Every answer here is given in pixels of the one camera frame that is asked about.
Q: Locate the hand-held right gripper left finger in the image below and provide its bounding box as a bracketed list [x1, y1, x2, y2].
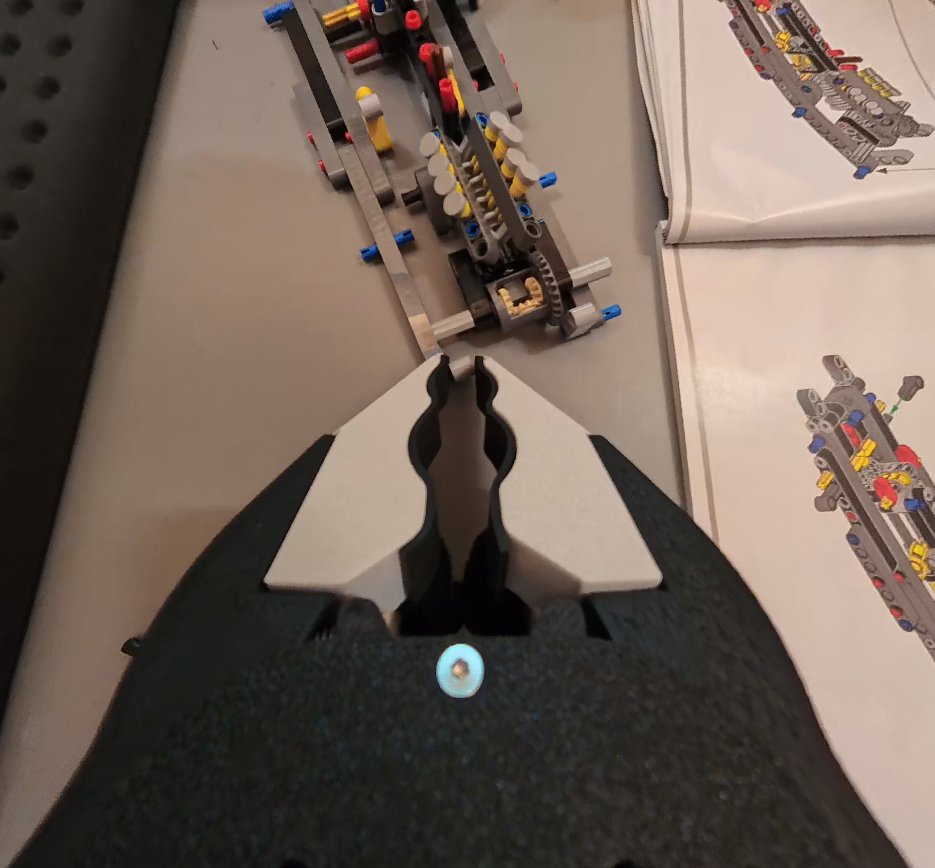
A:
[263, 354, 457, 631]

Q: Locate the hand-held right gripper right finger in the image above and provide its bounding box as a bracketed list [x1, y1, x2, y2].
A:
[462, 355, 664, 631]

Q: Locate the multicoloured lego chassis assembly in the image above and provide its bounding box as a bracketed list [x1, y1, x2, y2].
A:
[321, 0, 622, 343]

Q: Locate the grey lego side beam assembly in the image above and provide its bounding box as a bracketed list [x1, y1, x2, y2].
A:
[263, 0, 448, 361]

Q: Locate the lego instruction booklet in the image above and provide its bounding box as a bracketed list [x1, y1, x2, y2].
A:
[624, 0, 935, 840]

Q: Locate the black perforated panel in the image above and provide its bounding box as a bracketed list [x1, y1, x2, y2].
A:
[0, 0, 198, 723]

